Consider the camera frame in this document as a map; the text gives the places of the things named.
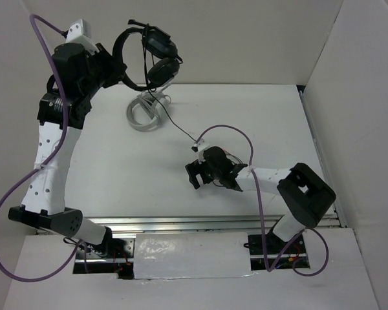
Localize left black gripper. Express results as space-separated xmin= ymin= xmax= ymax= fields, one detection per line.
xmin=81 ymin=42 xmax=127 ymax=99

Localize black headphones with cable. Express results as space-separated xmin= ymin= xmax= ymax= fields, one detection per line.
xmin=111 ymin=19 xmax=246 ymax=188

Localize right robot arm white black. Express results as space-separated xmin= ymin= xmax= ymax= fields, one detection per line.
xmin=186 ymin=143 xmax=336 ymax=253

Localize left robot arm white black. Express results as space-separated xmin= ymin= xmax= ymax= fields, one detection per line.
xmin=8 ymin=43 xmax=126 ymax=258

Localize grey white headphone stand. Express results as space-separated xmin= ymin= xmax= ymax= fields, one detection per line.
xmin=126 ymin=81 xmax=171 ymax=132

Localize white taped cover plate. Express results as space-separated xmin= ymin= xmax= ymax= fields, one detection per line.
xmin=133 ymin=232 xmax=252 ymax=280

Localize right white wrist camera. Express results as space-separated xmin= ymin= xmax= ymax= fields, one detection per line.
xmin=191 ymin=138 xmax=210 ymax=163

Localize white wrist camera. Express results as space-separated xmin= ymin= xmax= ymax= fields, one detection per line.
xmin=65 ymin=19 xmax=99 ymax=55
xmin=191 ymin=138 xmax=210 ymax=163

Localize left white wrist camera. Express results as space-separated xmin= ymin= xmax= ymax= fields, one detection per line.
xmin=65 ymin=19 xmax=99 ymax=55

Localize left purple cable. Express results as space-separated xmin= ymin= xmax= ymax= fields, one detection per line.
xmin=0 ymin=14 xmax=89 ymax=282

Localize purple cable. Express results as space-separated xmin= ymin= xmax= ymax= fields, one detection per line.
xmin=0 ymin=14 xmax=89 ymax=282
xmin=195 ymin=125 xmax=330 ymax=277

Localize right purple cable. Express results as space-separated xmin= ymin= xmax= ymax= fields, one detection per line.
xmin=195 ymin=125 xmax=330 ymax=277

